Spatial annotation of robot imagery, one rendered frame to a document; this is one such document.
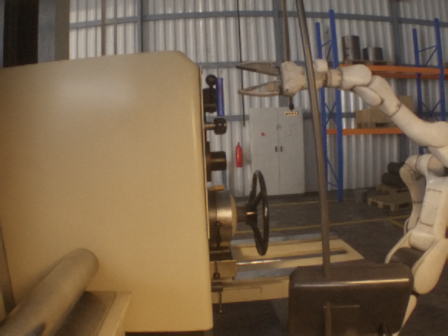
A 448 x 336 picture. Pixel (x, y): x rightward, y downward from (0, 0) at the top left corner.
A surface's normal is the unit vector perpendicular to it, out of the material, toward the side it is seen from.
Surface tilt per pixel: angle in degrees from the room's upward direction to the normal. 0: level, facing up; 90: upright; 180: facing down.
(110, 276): 90
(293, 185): 90
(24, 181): 90
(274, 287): 90
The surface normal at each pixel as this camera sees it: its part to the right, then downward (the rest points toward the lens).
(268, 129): 0.04, 0.08
